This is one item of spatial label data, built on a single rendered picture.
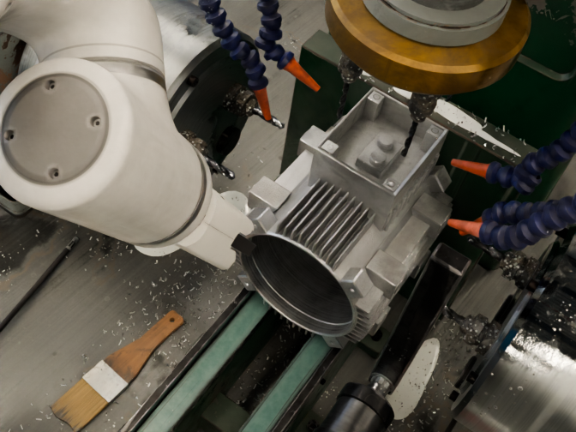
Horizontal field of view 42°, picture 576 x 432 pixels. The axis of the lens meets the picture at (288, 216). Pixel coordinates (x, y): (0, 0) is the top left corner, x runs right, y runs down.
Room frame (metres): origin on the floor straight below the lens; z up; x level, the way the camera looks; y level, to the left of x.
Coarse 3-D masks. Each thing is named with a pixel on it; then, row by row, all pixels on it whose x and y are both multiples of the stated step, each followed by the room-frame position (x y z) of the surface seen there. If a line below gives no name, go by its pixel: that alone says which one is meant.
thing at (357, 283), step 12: (444, 168) 0.58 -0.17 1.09; (432, 180) 0.56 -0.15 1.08; (444, 180) 0.57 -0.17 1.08; (432, 192) 0.56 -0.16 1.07; (252, 216) 0.47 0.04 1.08; (264, 216) 0.46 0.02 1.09; (264, 228) 0.45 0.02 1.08; (240, 276) 0.46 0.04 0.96; (348, 276) 0.41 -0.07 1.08; (360, 276) 0.41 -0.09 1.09; (252, 288) 0.45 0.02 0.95; (348, 288) 0.40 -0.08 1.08; (360, 288) 0.40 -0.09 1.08; (324, 336) 0.41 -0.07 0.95
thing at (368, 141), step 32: (384, 96) 0.62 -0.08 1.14; (352, 128) 0.59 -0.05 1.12; (384, 128) 0.60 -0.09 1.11; (320, 160) 0.52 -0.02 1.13; (352, 160) 0.54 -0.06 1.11; (384, 160) 0.54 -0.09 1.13; (416, 160) 0.56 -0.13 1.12; (352, 192) 0.50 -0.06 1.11; (384, 192) 0.49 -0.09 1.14; (416, 192) 0.54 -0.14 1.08; (384, 224) 0.48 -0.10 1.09
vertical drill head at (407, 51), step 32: (352, 0) 0.53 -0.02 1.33; (384, 0) 0.51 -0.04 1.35; (416, 0) 0.52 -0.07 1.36; (448, 0) 0.51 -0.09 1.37; (480, 0) 0.53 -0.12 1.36; (512, 0) 0.57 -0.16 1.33; (352, 32) 0.49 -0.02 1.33; (384, 32) 0.50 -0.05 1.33; (416, 32) 0.49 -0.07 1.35; (448, 32) 0.49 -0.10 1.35; (480, 32) 0.51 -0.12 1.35; (512, 32) 0.53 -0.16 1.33; (352, 64) 0.52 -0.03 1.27; (384, 64) 0.47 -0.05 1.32; (416, 64) 0.47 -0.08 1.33; (448, 64) 0.47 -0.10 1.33; (480, 64) 0.48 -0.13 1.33; (512, 64) 0.51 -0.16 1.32; (416, 96) 0.49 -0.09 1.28; (448, 96) 0.58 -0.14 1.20; (416, 128) 0.50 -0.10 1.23
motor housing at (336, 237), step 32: (320, 192) 0.50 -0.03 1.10; (288, 224) 0.45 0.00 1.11; (320, 224) 0.45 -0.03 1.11; (352, 224) 0.48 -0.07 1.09; (416, 224) 0.51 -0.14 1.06; (256, 256) 0.48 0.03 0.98; (288, 256) 0.51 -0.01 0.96; (320, 256) 0.42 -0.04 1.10; (352, 256) 0.44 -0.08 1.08; (416, 256) 0.49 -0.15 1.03; (256, 288) 0.45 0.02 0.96; (288, 288) 0.47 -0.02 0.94; (320, 288) 0.48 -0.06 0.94; (288, 320) 0.43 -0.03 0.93; (320, 320) 0.43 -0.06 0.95; (352, 320) 0.40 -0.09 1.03
